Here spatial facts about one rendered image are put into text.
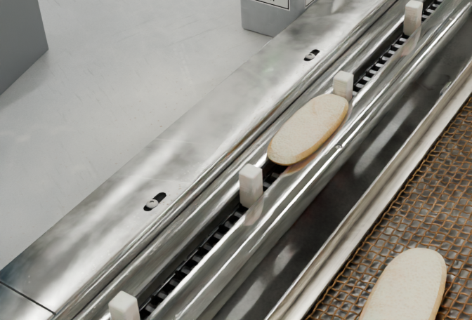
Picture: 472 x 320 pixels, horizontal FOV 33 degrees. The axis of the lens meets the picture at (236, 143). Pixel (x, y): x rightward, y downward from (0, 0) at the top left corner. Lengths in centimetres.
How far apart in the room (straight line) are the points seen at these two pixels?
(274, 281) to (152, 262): 9
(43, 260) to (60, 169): 15
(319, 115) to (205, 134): 9
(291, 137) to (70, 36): 32
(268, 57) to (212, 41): 12
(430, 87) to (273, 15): 17
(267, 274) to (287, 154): 10
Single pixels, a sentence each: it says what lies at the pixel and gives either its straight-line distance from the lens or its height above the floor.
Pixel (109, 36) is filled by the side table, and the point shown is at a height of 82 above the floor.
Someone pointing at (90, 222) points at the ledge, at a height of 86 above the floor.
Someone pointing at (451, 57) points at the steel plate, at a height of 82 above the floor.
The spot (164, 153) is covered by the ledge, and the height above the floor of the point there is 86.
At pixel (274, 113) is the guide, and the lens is 64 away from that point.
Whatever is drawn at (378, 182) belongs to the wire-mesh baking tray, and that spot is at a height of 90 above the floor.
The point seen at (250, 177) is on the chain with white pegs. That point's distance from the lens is 56.
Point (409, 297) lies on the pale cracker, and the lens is 43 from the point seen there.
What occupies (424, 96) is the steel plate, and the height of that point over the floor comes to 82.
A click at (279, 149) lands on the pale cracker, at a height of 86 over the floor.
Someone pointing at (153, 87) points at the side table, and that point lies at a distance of 75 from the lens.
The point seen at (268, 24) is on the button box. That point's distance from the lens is 80.
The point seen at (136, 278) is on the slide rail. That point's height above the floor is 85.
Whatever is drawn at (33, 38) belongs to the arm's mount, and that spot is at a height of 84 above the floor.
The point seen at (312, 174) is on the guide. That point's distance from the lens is 57.
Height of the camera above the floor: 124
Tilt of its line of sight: 38 degrees down
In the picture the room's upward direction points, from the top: 3 degrees counter-clockwise
